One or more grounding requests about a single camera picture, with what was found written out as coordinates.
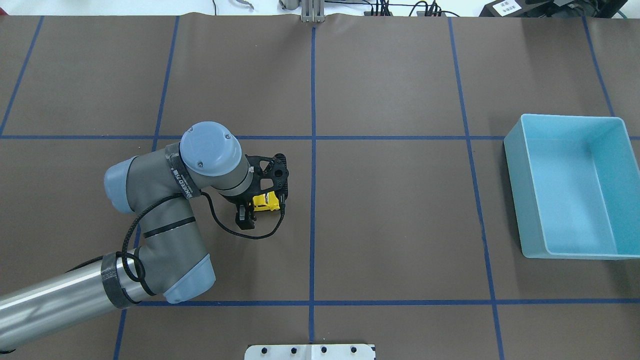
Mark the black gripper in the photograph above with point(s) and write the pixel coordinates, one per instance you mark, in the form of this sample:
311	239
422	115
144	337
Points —
238	200

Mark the yellow beetle toy car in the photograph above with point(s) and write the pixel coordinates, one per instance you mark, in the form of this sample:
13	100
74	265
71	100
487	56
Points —
267	202

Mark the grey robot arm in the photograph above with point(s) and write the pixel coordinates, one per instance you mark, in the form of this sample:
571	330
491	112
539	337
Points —
164	251

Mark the light blue plastic bin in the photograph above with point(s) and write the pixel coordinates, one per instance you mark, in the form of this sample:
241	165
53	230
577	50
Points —
575	186

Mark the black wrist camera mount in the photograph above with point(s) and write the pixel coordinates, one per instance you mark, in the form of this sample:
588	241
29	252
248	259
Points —
270	174

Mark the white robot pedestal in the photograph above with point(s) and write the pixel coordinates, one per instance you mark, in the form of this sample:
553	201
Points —
340	351

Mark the aluminium frame post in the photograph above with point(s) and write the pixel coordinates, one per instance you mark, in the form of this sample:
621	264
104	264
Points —
312	11

